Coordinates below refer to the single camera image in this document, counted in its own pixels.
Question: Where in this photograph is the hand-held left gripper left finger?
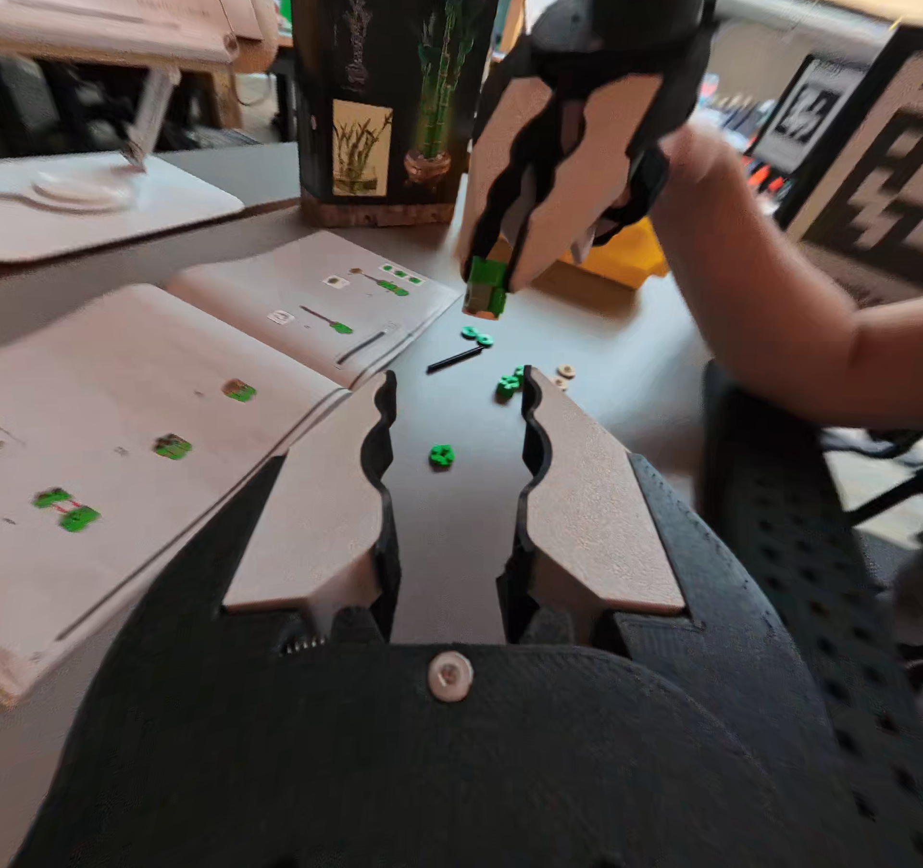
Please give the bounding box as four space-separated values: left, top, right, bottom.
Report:
222 370 402 644

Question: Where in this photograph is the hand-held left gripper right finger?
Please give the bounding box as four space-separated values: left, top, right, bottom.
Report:
496 365 686 644

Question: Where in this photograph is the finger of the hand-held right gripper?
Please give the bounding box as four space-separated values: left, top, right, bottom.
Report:
507 73 666 293
456 78 558 285

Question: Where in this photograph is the green toy brick assembly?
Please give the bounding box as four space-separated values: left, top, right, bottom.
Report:
463 255 510 315

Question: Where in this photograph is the person's right forearm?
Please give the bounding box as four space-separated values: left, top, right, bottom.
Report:
685 139 923 430

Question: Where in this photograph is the grey desk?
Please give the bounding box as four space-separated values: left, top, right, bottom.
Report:
0 139 722 862

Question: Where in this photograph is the person's right hand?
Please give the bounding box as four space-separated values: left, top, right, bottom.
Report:
648 124 731 236

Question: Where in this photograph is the yellow storage bin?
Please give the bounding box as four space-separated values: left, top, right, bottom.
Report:
537 215 670 290

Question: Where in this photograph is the dark bamboo set box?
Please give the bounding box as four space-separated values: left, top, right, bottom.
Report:
288 0 509 228

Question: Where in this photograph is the small marker sign board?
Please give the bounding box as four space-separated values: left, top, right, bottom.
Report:
746 53 873 176

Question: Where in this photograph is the black toy axle rod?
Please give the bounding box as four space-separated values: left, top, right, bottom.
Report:
425 346 486 375

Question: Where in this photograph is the open instruction booklet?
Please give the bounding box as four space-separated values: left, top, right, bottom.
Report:
0 229 462 703

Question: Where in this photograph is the printed instruction board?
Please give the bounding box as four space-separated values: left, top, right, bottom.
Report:
0 0 278 64

